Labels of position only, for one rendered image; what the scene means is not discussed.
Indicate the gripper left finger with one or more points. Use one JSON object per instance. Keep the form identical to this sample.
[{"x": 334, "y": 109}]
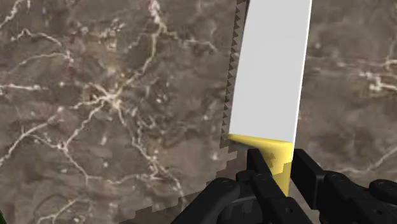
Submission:
[{"x": 263, "y": 189}]

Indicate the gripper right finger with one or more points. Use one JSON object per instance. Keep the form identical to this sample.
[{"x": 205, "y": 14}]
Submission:
[{"x": 335, "y": 192}]

